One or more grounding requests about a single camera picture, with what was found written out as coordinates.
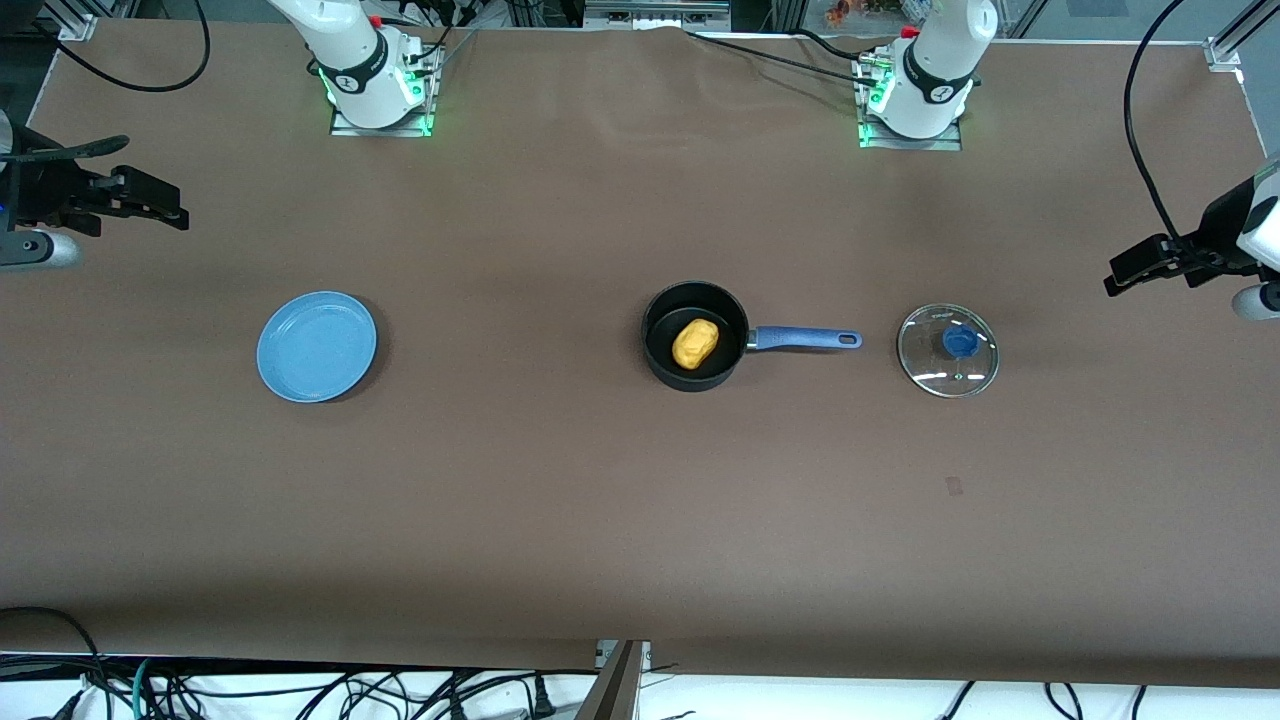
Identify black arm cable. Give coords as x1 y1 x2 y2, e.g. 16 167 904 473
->
55 0 212 93
1124 0 1187 241

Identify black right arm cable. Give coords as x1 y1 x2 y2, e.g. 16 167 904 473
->
55 0 212 93

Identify glass lid with blue knob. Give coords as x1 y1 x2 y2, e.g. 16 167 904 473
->
897 303 1000 399

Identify black looping floor cable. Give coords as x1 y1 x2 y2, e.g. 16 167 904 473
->
0 606 113 720

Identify blue round plate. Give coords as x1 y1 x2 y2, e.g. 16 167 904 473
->
256 291 379 404

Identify aluminium profile beam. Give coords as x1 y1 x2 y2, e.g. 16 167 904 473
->
575 640 651 720

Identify grey metal equipment rail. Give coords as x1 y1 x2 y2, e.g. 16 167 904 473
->
585 0 731 31

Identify aluminium corner frame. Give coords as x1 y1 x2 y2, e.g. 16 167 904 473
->
1205 0 1280 71

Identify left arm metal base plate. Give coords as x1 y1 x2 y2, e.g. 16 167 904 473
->
855 55 963 151

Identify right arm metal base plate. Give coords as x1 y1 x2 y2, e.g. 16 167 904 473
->
330 45 442 138

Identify black pot with blue handle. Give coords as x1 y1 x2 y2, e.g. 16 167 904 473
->
641 281 863 393

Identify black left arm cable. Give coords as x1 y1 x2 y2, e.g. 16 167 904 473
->
1124 0 1187 241

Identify black cable along table edge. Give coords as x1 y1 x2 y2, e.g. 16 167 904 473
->
685 30 881 86

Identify yellow potato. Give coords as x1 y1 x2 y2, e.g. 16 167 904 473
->
671 318 721 371

